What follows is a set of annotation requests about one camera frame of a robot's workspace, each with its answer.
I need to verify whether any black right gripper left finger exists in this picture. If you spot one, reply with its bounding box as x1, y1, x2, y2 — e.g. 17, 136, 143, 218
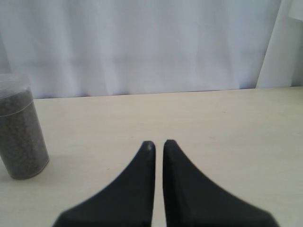
54, 141, 156, 227

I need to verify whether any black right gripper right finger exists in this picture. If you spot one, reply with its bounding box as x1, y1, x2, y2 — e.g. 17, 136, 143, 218
162, 140, 278, 227

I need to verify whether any clear plastic tall container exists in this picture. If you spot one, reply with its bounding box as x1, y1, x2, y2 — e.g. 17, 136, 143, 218
0, 74, 49, 180

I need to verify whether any white curtain backdrop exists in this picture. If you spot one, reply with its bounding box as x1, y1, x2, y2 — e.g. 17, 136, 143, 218
0, 0, 303, 98

